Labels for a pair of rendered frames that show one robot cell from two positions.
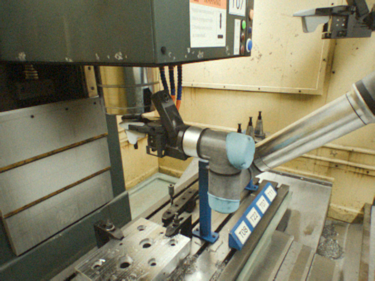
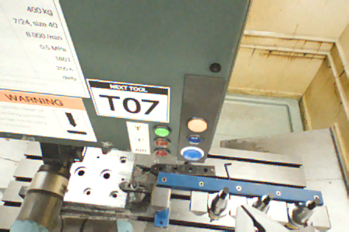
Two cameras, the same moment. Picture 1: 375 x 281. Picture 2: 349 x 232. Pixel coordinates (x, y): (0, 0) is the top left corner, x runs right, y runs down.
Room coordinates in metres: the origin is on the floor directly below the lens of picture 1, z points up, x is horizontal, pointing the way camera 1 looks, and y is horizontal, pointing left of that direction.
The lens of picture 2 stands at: (0.69, -0.35, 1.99)
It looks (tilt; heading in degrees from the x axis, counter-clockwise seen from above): 54 degrees down; 59
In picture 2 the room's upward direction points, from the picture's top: 3 degrees clockwise
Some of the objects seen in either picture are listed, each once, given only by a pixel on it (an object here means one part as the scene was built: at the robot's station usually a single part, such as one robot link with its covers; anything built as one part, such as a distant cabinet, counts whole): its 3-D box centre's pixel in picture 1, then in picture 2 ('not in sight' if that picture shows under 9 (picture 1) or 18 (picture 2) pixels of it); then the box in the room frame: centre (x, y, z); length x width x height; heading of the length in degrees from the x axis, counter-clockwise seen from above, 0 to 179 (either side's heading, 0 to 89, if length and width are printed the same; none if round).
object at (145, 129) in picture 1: (145, 127); not in sight; (0.64, 0.11, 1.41); 0.09 x 0.05 x 0.02; 69
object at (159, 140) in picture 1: (169, 138); (63, 153); (0.63, 0.05, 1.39); 0.12 x 0.08 x 0.09; 55
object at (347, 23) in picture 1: (348, 21); not in sight; (0.80, -0.45, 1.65); 0.12 x 0.08 x 0.09; 85
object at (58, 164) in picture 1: (59, 168); not in sight; (0.95, 0.52, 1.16); 0.48 x 0.05 x 0.51; 145
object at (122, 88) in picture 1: (129, 86); not in sight; (0.70, 0.15, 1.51); 0.16 x 0.16 x 0.12
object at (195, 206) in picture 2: not in sight; (199, 202); (0.90, -0.16, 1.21); 0.07 x 0.05 x 0.01; 55
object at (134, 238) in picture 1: (136, 258); (94, 175); (0.67, 0.18, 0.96); 0.29 x 0.23 x 0.05; 145
